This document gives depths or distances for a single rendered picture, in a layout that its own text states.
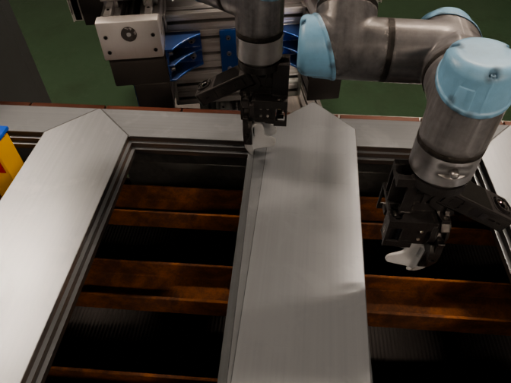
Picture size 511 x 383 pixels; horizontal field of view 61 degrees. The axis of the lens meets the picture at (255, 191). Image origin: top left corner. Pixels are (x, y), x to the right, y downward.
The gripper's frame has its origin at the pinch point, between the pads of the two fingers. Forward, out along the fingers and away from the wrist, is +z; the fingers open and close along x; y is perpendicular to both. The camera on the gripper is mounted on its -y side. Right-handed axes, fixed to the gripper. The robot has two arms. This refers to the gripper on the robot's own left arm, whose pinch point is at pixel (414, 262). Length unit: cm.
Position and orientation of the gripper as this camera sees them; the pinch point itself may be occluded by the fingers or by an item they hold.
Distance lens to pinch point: 72.3
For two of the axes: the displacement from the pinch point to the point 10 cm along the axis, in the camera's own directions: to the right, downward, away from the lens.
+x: -0.8, 7.3, -6.8
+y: -10.0, -0.5, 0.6
